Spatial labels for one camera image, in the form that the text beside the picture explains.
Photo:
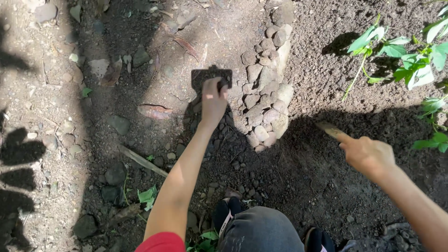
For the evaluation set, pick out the person's left hand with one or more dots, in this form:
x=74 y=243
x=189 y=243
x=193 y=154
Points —
x=211 y=105

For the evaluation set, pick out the person's right hand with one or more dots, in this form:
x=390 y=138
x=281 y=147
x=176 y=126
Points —
x=371 y=157

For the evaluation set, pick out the person's left fingers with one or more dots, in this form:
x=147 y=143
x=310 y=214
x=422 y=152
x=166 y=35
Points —
x=211 y=85

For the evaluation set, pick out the row of grey border stones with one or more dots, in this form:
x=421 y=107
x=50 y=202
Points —
x=266 y=87

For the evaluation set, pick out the reddish dry leaf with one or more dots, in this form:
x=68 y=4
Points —
x=154 y=112

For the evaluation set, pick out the flat grey stone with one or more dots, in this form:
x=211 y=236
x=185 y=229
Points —
x=119 y=124

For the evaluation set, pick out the brown curled dry leaf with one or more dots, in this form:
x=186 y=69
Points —
x=112 y=73

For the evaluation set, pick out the long dry stick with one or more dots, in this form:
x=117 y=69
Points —
x=141 y=160

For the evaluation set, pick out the person's black left sandal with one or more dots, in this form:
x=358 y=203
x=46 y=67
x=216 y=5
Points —
x=225 y=211

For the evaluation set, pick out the person's black sandal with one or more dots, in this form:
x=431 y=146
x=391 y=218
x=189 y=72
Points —
x=225 y=211
x=318 y=241

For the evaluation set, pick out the small green weed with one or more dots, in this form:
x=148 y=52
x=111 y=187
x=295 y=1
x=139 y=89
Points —
x=147 y=196

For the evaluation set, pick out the round dark stone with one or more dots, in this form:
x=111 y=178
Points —
x=115 y=174

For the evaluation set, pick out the person's grey jeans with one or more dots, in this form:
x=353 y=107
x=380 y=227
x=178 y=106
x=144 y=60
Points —
x=260 y=231

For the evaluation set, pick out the green weeds clump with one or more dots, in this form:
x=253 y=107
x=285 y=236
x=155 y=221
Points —
x=204 y=241

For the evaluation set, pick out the person's red sleeve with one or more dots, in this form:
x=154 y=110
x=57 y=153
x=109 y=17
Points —
x=161 y=243

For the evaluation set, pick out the person's black right sandal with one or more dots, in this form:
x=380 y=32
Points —
x=318 y=241

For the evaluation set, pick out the large dark stone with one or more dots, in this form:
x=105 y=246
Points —
x=85 y=226

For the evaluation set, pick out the green leafy plant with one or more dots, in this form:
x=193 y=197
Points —
x=413 y=66

